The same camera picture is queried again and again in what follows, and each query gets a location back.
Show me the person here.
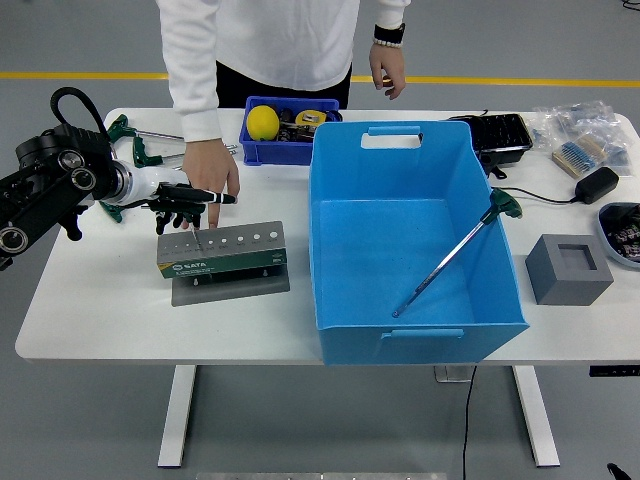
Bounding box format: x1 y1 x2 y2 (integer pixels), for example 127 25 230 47
154 0 413 231

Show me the black power adapter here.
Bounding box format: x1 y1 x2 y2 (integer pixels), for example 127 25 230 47
574 166 621 205

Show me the black wristwatch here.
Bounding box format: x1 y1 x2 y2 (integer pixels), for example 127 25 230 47
373 22 407 43

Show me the yellow ball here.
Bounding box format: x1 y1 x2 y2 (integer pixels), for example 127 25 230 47
246 104 281 143

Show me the large light blue box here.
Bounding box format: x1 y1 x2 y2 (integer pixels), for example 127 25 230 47
307 119 531 366

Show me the black table control panel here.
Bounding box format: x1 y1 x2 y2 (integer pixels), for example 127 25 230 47
588 365 640 378

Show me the tan resistor strip bundle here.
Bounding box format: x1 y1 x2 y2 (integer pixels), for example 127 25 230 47
551 133 609 179

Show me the person's left hand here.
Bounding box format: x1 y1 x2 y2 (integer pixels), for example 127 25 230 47
368 44 408 101

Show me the black adapter cable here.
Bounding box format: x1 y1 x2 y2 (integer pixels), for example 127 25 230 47
499 184 581 205

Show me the person's right hand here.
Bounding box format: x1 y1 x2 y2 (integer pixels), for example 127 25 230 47
180 137 242 231

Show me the small circuit parts pile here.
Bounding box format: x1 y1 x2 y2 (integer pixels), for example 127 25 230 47
602 204 640 261

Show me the green grey hex key stand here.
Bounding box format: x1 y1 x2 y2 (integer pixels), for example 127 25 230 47
156 220 292 308

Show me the clear bag of resistors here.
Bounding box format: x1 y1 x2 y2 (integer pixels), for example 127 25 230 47
530 99 624 146
597 127 636 169

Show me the white table leg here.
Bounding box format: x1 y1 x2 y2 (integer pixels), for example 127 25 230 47
510 365 560 469
157 364 197 469

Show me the small green T-handle hex key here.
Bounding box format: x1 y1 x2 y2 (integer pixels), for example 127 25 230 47
147 197 202 247

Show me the pale blue bowl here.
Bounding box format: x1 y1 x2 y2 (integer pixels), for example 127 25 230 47
597 201 640 271

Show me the black metal parts pile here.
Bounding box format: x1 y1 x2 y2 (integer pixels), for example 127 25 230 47
276 107 317 145

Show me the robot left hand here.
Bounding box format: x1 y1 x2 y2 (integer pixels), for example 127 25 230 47
127 162 239 237

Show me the black plastic tray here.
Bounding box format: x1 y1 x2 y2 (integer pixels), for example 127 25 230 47
449 112 534 180

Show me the small dark blue bin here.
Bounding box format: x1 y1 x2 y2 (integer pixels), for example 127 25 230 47
238 95 342 167

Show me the grey hollow cube block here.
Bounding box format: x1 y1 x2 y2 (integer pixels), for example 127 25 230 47
524 233 615 306

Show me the large green T-handle hex key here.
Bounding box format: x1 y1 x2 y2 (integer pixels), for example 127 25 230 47
391 187 524 319

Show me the yellow tape measure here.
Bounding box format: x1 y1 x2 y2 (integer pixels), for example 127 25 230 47
294 109 329 127

